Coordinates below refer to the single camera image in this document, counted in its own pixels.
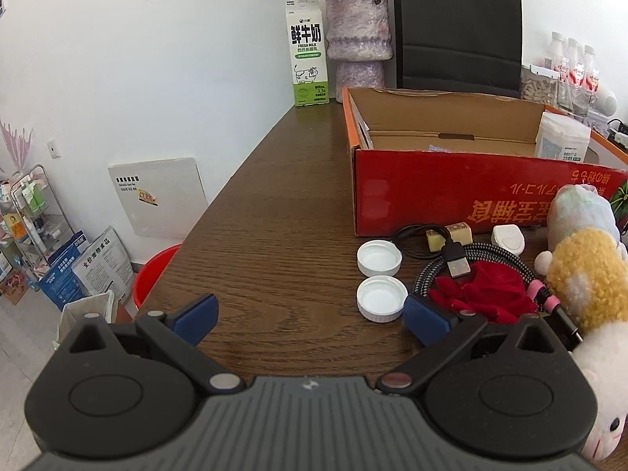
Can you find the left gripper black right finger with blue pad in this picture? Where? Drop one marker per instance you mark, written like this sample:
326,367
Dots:
499,391

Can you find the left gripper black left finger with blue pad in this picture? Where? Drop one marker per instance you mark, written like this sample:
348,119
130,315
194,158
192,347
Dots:
115,390

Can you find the red fabric rose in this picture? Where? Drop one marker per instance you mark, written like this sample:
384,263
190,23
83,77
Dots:
493,291

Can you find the yellow white plush toy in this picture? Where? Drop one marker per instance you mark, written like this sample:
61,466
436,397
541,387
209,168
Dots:
589,277

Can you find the white plastic jar lid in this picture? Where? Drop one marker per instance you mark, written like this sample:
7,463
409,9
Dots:
378,257
380,299

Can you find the pastel tie-dye plush ball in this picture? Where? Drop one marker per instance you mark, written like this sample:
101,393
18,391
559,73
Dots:
576,207

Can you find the blue white paper package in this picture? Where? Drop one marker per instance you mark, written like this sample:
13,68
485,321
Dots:
60,284

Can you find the red plastic bucket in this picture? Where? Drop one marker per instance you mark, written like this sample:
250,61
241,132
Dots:
150,273

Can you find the white printed paper package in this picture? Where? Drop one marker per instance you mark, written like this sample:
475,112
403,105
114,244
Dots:
104,266

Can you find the beige wrapped soap bar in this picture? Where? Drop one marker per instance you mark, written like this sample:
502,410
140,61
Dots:
459,232

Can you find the red orange cardboard box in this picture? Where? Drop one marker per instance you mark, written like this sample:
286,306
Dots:
423,156

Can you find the white plastic jar with label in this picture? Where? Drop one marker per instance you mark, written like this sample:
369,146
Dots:
562,138

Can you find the white round speaker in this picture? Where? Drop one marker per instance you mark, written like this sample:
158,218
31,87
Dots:
605,102

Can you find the clear jar with seeds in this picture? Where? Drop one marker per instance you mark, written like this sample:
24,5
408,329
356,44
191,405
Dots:
539,84

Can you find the clear drinking glass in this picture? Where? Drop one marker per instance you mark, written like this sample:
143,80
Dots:
574,97

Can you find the red label water bottle right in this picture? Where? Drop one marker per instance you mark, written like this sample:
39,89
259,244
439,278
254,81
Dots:
591,70

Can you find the red label water bottle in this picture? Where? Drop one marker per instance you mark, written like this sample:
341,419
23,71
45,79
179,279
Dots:
591,70
555,56
575,63

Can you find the red label water bottle middle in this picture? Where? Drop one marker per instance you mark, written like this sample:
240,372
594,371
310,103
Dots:
575,63

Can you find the red label water bottle left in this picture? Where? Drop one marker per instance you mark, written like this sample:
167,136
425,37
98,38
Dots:
555,56

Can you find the black paper shopping bag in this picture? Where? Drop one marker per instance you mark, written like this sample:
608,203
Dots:
469,46

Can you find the purple speckled ceramic vase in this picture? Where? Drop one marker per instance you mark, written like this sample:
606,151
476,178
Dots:
359,40

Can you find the green white milk carton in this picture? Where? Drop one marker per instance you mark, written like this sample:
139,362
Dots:
308,61

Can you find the metal wire storage shelf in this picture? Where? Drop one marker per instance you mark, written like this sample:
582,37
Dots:
35,219

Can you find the white wall switch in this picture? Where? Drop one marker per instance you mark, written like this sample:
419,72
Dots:
53,150

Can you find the pink purple wall decoration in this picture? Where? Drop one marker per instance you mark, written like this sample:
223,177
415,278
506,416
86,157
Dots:
18,143

